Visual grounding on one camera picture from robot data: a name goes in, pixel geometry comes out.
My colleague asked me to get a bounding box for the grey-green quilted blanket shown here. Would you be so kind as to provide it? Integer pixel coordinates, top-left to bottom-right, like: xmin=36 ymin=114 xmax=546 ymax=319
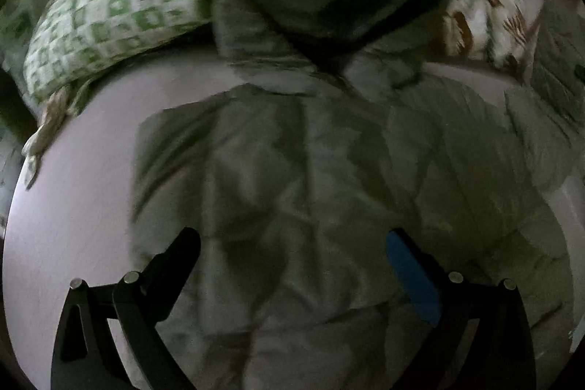
xmin=130 ymin=0 xmax=585 ymax=390

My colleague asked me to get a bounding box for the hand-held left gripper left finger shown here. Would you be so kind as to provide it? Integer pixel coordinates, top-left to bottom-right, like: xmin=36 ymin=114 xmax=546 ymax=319
xmin=50 ymin=227 xmax=202 ymax=390

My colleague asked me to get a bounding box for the green patterned pillow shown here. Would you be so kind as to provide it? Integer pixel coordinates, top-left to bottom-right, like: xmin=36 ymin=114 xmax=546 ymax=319
xmin=0 ymin=0 xmax=220 ymax=117

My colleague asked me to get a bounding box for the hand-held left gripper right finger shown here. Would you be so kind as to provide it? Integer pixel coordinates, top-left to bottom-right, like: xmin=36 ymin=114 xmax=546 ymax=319
xmin=385 ymin=228 xmax=536 ymax=390

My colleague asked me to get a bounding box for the white bed mattress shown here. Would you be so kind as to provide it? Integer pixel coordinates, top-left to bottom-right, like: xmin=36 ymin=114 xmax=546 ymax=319
xmin=2 ymin=47 xmax=581 ymax=390

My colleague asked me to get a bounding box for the striped grey pillow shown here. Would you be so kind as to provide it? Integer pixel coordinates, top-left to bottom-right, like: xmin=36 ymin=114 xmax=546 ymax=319
xmin=525 ymin=0 xmax=585 ymax=126

